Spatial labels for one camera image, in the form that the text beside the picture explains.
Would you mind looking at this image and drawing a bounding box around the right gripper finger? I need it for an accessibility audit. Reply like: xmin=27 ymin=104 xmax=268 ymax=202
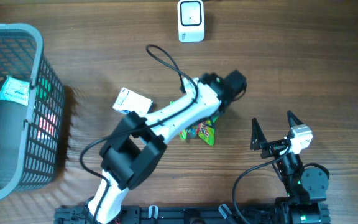
xmin=287 ymin=110 xmax=303 ymax=127
xmin=250 ymin=118 xmax=267 ymax=151

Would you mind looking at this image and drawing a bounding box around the Haribo gummy candy bag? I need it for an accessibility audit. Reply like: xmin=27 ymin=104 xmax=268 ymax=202
xmin=179 ymin=116 xmax=219 ymax=146

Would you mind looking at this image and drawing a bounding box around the white blue carton box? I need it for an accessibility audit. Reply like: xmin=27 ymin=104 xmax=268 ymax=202
xmin=112 ymin=87 xmax=153 ymax=116

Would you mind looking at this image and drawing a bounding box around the teal tissue packet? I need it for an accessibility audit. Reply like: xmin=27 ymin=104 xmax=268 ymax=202
xmin=0 ymin=76 xmax=30 ymax=106

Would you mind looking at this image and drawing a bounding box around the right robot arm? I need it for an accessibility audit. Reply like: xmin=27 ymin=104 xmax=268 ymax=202
xmin=250 ymin=111 xmax=331 ymax=224

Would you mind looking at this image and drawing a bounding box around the white barcode scanner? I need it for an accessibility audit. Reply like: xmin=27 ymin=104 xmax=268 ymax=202
xmin=177 ymin=0 xmax=205 ymax=43

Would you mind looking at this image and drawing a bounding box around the grey plastic mesh basket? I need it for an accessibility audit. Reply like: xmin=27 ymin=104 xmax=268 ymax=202
xmin=0 ymin=24 xmax=65 ymax=200

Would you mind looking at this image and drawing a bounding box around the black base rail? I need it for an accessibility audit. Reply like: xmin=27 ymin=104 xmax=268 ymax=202
xmin=53 ymin=204 xmax=331 ymax=224

